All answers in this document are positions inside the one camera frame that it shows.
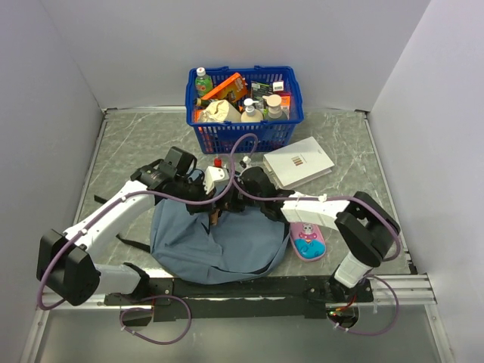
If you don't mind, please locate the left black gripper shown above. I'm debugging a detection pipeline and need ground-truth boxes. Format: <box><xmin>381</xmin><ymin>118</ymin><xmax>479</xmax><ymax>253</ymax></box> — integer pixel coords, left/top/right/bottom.
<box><xmin>174</xmin><ymin>172</ymin><xmax>218</xmax><ymax>216</ymax></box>

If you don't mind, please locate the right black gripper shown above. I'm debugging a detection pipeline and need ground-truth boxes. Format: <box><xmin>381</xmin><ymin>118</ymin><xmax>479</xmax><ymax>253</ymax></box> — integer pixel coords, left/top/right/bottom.
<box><xmin>213</xmin><ymin>175</ymin><xmax>264</xmax><ymax>213</ymax></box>

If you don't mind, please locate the blue grey backpack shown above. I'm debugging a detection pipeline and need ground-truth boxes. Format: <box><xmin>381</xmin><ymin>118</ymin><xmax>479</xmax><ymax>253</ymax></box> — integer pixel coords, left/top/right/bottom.
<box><xmin>93</xmin><ymin>169</ymin><xmax>290</xmax><ymax>285</ymax></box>

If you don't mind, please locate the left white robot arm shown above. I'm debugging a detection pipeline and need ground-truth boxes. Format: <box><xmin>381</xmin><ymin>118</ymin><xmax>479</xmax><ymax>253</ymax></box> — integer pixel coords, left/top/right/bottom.
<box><xmin>36</xmin><ymin>147</ymin><xmax>210</xmax><ymax>306</ymax></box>

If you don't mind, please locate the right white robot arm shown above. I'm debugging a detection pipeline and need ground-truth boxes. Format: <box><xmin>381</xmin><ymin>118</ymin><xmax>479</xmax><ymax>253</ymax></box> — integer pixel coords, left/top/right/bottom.
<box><xmin>204</xmin><ymin>166</ymin><xmax>402</xmax><ymax>301</ymax></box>

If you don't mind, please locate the beige crumpled paper bag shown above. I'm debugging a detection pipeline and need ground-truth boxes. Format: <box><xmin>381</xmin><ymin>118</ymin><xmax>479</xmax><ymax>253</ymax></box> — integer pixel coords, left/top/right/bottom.
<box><xmin>197</xmin><ymin>100</ymin><xmax>241</xmax><ymax>123</ymax></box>

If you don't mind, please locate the blue plastic shopping basket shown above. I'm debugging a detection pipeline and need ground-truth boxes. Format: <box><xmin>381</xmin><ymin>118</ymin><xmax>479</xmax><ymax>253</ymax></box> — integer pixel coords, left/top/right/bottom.
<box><xmin>185</xmin><ymin>65</ymin><xmax>304</xmax><ymax>154</ymax></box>

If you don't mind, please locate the white notebook with barcode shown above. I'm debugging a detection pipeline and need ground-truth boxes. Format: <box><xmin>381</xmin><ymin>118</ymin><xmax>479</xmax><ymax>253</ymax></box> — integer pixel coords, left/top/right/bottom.
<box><xmin>263</xmin><ymin>137</ymin><xmax>335</xmax><ymax>189</ymax></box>

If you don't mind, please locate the pink cat pencil case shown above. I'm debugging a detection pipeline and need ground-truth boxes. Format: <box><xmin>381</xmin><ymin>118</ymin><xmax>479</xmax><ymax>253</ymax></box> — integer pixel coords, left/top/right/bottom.
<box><xmin>290</xmin><ymin>222</ymin><xmax>326</xmax><ymax>262</ymax></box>

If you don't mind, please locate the beige pump bottle white cap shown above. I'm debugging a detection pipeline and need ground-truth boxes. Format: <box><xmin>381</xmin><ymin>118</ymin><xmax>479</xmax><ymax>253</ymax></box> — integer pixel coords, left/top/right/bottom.
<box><xmin>240</xmin><ymin>98</ymin><xmax>264</xmax><ymax>123</ymax></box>

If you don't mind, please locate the grey pump bottle beige cap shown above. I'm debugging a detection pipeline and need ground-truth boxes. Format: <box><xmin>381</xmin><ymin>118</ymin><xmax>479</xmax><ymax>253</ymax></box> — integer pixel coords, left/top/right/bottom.
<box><xmin>262</xmin><ymin>94</ymin><xmax>288</xmax><ymax>121</ymax></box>

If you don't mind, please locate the green drink bottle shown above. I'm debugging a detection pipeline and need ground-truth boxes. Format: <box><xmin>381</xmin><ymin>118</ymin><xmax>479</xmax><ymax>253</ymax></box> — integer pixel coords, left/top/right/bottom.
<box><xmin>195</xmin><ymin>67</ymin><xmax>213</xmax><ymax>98</ymax></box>

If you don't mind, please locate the orange snack box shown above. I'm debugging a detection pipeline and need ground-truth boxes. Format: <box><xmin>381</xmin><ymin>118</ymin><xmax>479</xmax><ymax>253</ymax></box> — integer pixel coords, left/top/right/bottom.
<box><xmin>201</xmin><ymin>73</ymin><xmax>248</xmax><ymax>103</ymax></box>

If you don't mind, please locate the orange box in basket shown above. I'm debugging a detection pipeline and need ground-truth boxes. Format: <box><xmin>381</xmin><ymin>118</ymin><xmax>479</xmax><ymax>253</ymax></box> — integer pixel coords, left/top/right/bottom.
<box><xmin>281</xmin><ymin>94</ymin><xmax>291</xmax><ymax>117</ymax></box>

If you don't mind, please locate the black green product box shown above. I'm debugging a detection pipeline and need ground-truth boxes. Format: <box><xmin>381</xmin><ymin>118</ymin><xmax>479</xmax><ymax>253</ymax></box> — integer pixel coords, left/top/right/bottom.
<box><xmin>250</xmin><ymin>81</ymin><xmax>274</xmax><ymax>101</ymax></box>

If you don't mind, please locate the small white barcode box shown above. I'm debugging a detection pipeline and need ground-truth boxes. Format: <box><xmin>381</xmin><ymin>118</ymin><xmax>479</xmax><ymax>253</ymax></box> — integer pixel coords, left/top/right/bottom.
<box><xmin>272</xmin><ymin>81</ymin><xmax>284</xmax><ymax>92</ymax></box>

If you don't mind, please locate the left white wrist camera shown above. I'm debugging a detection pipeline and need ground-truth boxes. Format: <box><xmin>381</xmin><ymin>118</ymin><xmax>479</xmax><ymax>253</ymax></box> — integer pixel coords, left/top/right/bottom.
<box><xmin>203</xmin><ymin>157</ymin><xmax>230</xmax><ymax>195</ymax></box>

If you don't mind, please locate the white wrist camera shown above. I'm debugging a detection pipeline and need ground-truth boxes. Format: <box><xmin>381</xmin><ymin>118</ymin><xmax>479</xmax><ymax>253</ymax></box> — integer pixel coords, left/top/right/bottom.
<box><xmin>203</xmin><ymin>157</ymin><xmax>230</xmax><ymax>195</ymax></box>
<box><xmin>239</xmin><ymin>156</ymin><xmax>252</xmax><ymax>169</ymax></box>

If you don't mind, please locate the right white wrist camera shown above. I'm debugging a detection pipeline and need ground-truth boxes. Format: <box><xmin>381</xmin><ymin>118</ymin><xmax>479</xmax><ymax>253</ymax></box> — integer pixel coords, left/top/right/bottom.
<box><xmin>239</xmin><ymin>156</ymin><xmax>252</xmax><ymax>169</ymax></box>

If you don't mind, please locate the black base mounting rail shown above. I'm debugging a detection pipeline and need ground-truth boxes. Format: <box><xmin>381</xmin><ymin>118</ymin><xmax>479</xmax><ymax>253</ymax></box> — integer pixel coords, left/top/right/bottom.
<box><xmin>104</xmin><ymin>275</ymin><xmax>374</xmax><ymax>322</ymax></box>

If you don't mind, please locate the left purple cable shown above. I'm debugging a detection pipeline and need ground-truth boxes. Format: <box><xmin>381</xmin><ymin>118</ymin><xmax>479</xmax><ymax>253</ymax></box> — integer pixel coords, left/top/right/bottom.
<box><xmin>37</xmin><ymin>154</ymin><xmax>237</xmax><ymax>312</ymax></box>

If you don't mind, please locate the aluminium frame rail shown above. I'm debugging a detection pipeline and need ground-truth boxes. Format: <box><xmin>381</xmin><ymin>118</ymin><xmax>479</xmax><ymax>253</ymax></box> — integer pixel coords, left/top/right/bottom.
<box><xmin>371</xmin><ymin>249</ymin><xmax>437</xmax><ymax>306</ymax></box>

